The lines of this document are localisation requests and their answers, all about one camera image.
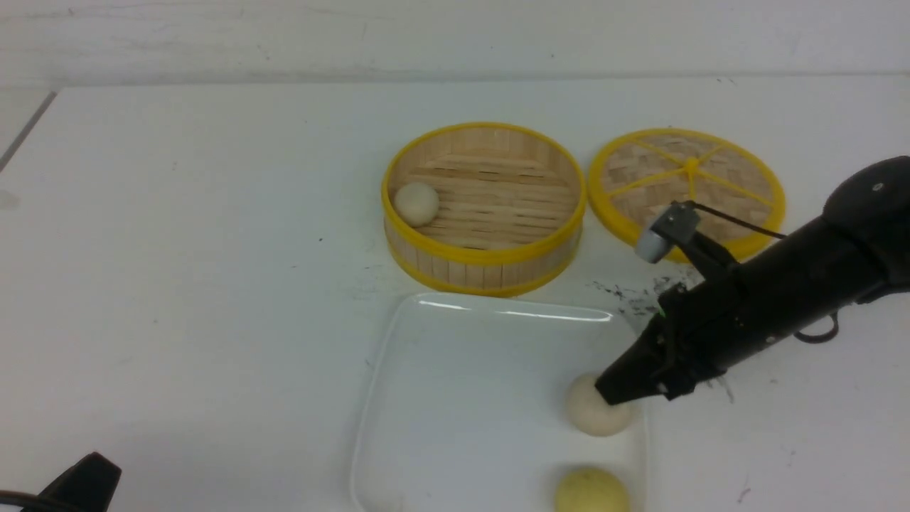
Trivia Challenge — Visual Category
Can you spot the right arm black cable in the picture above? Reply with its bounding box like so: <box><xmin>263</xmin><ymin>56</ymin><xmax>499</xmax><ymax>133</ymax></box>
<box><xmin>686</xmin><ymin>201</ymin><xmax>841</xmax><ymax>345</ymax></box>

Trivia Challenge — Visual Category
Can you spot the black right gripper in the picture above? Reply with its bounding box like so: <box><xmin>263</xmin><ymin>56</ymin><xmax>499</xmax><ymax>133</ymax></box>
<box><xmin>595</xmin><ymin>274</ymin><xmax>783</xmax><ymax>405</ymax></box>

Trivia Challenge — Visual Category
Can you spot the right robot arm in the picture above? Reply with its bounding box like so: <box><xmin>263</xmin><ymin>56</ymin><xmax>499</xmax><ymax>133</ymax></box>
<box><xmin>595</xmin><ymin>156</ymin><xmax>908</xmax><ymax>405</ymax></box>

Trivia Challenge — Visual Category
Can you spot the yellow rimmed woven steamer lid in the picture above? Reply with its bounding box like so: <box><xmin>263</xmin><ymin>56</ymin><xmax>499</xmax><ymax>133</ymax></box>
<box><xmin>587</xmin><ymin>127</ymin><xmax>786</xmax><ymax>260</ymax></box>

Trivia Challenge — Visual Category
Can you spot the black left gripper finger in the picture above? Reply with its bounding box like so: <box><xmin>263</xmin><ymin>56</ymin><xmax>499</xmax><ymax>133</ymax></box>
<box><xmin>39</xmin><ymin>452</ymin><xmax>122</xmax><ymax>511</ymax></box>

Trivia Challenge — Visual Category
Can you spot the white square plate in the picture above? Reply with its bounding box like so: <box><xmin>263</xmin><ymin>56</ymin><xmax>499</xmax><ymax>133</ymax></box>
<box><xmin>350</xmin><ymin>294</ymin><xmax>649</xmax><ymax>511</ymax></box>

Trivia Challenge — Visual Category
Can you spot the yellow rimmed bamboo steamer basket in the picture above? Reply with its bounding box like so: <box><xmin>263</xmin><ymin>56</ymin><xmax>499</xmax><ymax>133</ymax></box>
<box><xmin>380</xmin><ymin>122</ymin><xmax>587</xmax><ymax>296</ymax></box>

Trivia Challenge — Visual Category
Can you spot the yellow steamed bun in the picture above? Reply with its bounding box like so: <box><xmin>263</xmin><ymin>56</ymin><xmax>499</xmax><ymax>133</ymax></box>
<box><xmin>555</xmin><ymin>467</ymin><xmax>631</xmax><ymax>511</ymax></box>

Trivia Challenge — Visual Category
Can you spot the white steamed bun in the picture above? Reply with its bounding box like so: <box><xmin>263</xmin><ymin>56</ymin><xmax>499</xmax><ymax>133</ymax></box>
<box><xmin>564</xmin><ymin>373</ymin><xmax>635</xmax><ymax>437</ymax></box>
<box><xmin>392</xmin><ymin>182</ymin><xmax>441</xmax><ymax>229</ymax></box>

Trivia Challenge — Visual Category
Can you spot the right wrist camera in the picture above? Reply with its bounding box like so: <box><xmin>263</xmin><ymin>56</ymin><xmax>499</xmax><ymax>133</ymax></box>
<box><xmin>634</xmin><ymin>201</ymin><xmax>740</xmax><ymax>281</ymax></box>

